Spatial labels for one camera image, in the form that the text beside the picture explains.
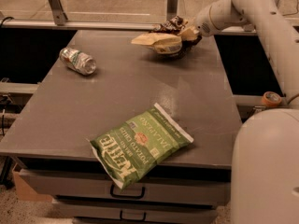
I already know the middle metal rail bracket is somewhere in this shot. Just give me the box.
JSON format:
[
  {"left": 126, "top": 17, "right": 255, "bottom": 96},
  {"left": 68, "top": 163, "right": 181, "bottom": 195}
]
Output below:
[{"left": 166, "top": 0, "right": 178, "bottom": 20}]

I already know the crushed clear plastic bottle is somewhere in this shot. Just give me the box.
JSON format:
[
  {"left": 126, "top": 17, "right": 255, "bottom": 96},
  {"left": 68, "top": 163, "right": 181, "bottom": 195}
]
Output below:
[{"left": 59, "top": 48, "right": 96, "bottom": 76}]

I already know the metal rail bracket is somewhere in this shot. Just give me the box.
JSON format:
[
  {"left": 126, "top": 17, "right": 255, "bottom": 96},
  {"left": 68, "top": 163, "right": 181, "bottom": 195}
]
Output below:
[
  {"left": 48, "top": 0, "right": 67, "bottom": 26},
  {"left": 166, "top": 0, "right": 178, "bottom": 20}
]

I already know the left metal rail bracket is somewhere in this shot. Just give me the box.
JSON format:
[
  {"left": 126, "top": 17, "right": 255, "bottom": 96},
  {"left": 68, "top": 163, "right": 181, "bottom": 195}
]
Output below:
[{"left": 48, "top": 0, "right": 67, "bottom": 26}]

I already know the roll of tan tape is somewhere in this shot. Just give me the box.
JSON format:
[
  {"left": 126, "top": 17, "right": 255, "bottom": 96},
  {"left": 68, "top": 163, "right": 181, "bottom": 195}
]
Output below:
[{"left": 262, "top": 91, "right": 282, "bottom": 107}]

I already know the horizontal metal rail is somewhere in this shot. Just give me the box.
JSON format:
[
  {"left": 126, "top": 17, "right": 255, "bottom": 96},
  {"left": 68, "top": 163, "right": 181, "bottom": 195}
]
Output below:
[{"left": 0, "top": 19, "right": 260, "bottom": 35}]

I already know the upper grey drawer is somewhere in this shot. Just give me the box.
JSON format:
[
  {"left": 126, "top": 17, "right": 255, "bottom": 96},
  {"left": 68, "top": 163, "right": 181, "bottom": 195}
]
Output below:
[{"left": 20, "top": 169, "right": 231, "bottom": 206}]

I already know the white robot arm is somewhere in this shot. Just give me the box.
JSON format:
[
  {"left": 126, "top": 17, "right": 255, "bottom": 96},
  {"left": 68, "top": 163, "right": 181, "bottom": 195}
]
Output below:
[{"left": 194, "top": 0, "right": 299, "bottom": 224}]

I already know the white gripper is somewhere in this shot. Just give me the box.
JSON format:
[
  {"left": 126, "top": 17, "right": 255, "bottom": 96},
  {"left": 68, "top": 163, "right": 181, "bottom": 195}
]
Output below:
[{"left": 180, "top": 5, "right": 215, "bottom": 41}]

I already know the grey drawer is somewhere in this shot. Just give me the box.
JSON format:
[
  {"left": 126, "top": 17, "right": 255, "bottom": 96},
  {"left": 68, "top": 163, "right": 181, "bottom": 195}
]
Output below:
[
  {"left": 52, "top": 199, "right": 218, "bottom": 224},
  {"left": 20, "top": 169, "right": 231, "bottom": 206}
]

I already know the lower grey drawer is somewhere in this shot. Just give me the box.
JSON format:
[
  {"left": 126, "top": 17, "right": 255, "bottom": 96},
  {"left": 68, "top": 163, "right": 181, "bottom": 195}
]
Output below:
[{"left": 52, "top": 199, "right": 218, "bottom": 224}]

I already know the brown chip bag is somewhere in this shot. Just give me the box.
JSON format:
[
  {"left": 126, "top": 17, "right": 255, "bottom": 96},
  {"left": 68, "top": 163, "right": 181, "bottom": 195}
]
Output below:
[{"left": 131, "top": 16, "right": 202, "bottom": 59}]

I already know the green Kettle chip bag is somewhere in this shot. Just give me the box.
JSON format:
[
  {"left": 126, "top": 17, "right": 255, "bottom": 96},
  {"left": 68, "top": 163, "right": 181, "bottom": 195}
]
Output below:
[{"left": 90, "top": 104, "right": 193, "bottom": 189}]

